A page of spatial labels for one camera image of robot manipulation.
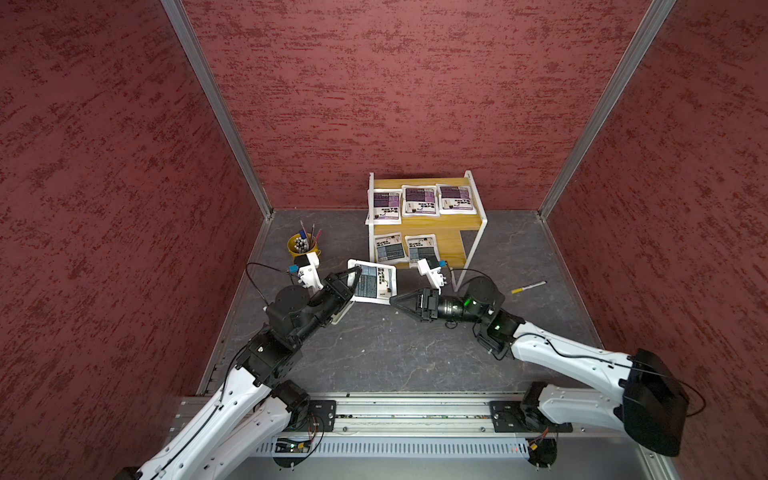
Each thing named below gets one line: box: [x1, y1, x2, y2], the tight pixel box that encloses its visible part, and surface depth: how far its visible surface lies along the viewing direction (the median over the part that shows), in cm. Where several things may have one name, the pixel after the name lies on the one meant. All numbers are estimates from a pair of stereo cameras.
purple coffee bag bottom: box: [436, 184, 477, 215], surface depth 78 cm
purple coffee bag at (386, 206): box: [365, 189, 403, 225], surface depth 76 cm
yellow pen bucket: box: [287, 233, 322, 264], surface depth 100 cm
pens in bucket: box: [294, 220, 322, 253], surface depth 100 cm
